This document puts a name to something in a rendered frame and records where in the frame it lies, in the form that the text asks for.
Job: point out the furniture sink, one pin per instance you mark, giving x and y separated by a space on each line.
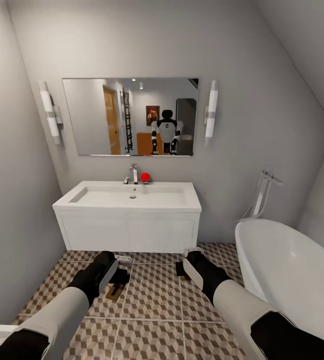
135 216

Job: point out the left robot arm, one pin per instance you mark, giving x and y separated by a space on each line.
48 333

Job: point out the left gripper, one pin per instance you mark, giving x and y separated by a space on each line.
121 277

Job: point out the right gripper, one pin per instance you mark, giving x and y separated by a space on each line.
179 269

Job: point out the mirror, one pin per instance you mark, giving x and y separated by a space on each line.
117 116

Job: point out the wall mounted light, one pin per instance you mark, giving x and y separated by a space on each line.
210 111
53 113

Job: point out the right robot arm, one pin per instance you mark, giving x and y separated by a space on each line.
262 330

